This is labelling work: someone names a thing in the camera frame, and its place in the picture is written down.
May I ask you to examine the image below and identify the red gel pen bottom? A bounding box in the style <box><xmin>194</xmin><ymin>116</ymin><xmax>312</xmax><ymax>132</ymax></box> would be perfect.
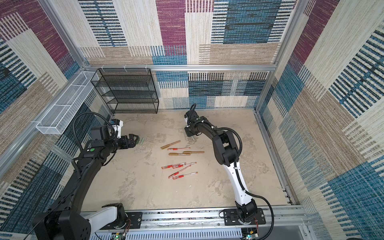
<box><xmin>172</xmin><ymin>172</ymin><xmax>198</xmax><ymax>180</ymax></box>

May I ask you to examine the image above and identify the red gel pen diagonal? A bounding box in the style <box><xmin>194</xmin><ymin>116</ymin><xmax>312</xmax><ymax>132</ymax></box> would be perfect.
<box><xmin>168</xmin><ymin>165</ymin><xmax>192</xmax><ymax>179</ymax></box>

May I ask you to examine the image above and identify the black wire mesh shelf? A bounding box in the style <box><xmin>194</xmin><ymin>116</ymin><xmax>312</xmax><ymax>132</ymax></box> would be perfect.
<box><xmin>91</xmin><ymin>68</ymin><xmax>159</xmax><ymax>114</ymax></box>

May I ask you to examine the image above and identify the brown marker upper left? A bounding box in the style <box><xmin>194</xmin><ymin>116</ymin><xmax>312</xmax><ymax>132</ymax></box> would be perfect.
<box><xmin>161</xmin><ymin>140</ymin><xmax>181</xmax><ymax>150</ymax></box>

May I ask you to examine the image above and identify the brown marker middle right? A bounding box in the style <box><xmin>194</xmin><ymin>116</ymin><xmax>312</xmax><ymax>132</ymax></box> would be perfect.
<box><xmin>182</xmin><ymin>151</ymin><xmax>205</xmax><ymax>154</ymax></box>

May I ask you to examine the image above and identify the red gel pen left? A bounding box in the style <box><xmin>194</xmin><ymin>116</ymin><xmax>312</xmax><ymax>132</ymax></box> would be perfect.
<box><xmin>162</xmin><ymin>163</ymin><xmax>186</xmax><ymax>169</ymax></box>

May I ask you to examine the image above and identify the brown marker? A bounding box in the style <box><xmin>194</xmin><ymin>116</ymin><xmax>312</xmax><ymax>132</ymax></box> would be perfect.
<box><xmin>161</xmin><ymin>140</ymin><xmax>181</xmax><ymax>150</ymax></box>
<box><xmin>169</xmin><ymin>153</ymin><xmax>191</xmax><ymax>156</ymax></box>
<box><xmin>182</xmin><ymin>151</ymin><xmax>205</xmax><ymax>154</ymax></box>

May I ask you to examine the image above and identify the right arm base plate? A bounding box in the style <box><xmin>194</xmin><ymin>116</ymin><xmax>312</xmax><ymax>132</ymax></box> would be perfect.
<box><xmin>219</xmin><ymin>208</ymin><xmax>266</xmax><ymax>226</ymax></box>

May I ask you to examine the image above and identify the brown marker middle left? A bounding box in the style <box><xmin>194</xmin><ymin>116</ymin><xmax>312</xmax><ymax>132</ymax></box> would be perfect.
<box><xmin>169</xmin><ymin>153</ymin><xmax>191</xmax><ymax>156</ymax></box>

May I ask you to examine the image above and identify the red gel pen upper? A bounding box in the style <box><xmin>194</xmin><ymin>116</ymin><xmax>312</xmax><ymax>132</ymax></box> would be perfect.
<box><xmin>167</xmin><ymin>147</ymin><xmax>191</xmax><ymax>151</ymax></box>

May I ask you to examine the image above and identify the white wire mesh basket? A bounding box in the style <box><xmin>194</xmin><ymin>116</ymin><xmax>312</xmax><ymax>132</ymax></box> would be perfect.
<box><xmin>36</xmin><ymin>71</ymin><xmax>95</xmax><ymax>135</ymax></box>

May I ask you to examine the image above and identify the red gel pen right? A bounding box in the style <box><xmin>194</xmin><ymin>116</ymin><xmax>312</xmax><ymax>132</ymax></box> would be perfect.
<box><xmin>172</xmin><ymin>162</ymin><xmax>197</xmax><ymax>169</ymax></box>

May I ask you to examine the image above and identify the red gel pen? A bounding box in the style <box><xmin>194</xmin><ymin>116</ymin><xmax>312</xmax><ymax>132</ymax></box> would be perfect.
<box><xmin>172</xmin><ymin>162</ymin><xmax>197</xmax><ymax>169</ymax></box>
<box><xmin>162</xmin><ymin>163</ymin><xmax>186</xmax><ymax>169</ymax></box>
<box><xmin>172</xmin><ymin>172</ymin><xmax>198</xmax><ymax>180</ymax></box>
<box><xmin>167</xmin><ymin>147</ymin><xmax>191</xmax><ymax>151</ymax></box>

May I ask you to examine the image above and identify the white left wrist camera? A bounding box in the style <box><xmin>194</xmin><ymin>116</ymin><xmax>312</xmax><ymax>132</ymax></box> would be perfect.
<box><xmin>111</xmin><ymin>119</ymin><xmax>124</xmax><ymax>139</ymax></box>

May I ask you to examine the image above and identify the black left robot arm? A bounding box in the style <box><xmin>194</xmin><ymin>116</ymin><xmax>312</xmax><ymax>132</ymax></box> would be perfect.
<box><xmin>32</xmin><ymin>119</ymin><xmax>140</xmax><ymax>240</ymax></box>

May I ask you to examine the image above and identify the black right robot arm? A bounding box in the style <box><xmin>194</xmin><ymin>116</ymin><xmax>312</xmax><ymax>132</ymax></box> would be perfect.
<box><xmin>185</xmin><ymin>104</ymin><xmax>275</xmax><ymax>226</ymax></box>

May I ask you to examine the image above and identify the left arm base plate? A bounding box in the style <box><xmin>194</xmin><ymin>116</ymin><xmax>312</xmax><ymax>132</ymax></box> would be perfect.
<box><xmin>101</xmin><ymin>212</ymin><xmax>143</xmax><ymax>230</ymax></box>

